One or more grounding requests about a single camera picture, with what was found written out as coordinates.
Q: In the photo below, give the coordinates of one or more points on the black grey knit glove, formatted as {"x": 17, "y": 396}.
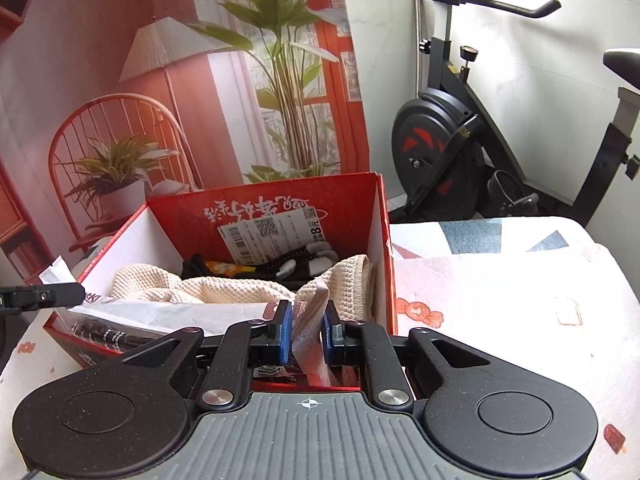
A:
{"x": 295, "y": 265}

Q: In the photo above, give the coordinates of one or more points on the black exercise bike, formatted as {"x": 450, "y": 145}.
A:
{"x": 430, "y": 135}

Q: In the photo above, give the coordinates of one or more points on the red strawberry print cardboard box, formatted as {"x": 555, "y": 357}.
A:
{"x": 200, "y": 210}

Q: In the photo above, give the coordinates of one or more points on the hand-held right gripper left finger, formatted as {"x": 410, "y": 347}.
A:
{"x": 285, "y": 332}

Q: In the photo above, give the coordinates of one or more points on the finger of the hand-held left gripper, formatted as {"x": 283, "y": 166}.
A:
{"x": 40, "y": 296}

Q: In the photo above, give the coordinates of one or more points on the white printed tablecloth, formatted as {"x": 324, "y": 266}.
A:
{"x": 500, "y": 285}

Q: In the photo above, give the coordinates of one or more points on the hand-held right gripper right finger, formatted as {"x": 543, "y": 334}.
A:
{"x": 328, "y": 335}

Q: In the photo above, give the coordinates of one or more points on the printed room scene wall backdrop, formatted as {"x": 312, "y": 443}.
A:
{"x": 100, "y": 35}

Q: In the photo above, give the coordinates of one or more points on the cream knit cloth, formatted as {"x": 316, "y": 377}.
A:
{"x": 225, "y": 292}

